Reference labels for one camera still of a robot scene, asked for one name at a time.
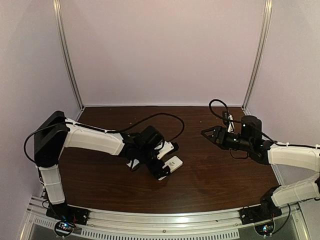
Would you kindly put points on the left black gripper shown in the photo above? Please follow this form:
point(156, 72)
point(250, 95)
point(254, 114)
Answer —
point(161, 173)

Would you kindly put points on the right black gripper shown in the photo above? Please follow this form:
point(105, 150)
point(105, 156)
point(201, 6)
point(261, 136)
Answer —
point(220, 132)

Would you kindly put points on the white remote control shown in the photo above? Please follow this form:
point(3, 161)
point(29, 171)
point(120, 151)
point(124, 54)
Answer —
point(170, 166)

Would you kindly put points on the white battery cover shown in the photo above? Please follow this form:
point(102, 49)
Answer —
point(133, 163)

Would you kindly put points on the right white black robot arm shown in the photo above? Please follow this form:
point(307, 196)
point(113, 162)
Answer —
point(270, 152)

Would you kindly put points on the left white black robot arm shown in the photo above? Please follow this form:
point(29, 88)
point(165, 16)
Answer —
point(59, 132)

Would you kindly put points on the right round circuit board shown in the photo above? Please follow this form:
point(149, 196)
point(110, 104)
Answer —
point(265, 229)

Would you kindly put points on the round circuit board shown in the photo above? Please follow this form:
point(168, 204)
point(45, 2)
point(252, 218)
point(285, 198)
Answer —
point(63, 228)
point(265, 229)

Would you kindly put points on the left round circuit board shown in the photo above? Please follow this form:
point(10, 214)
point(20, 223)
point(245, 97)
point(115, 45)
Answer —
point(63, 228)

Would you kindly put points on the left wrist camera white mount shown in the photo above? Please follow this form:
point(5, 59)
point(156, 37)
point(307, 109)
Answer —
point(165, 148)

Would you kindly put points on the right aluminium frame post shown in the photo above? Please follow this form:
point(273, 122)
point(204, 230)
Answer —
point(264, 31)

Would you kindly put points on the aluminium frame post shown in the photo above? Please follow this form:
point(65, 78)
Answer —
point(65, 52)
point(264, 31)

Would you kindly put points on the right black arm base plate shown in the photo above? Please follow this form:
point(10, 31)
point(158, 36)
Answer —
point(254, 214)

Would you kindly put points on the curved aluminium front rail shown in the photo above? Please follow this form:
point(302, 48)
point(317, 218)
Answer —
point(210, 225)

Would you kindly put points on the left aluminium frame post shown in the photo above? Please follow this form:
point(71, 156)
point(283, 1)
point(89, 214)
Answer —
point(65, 52)

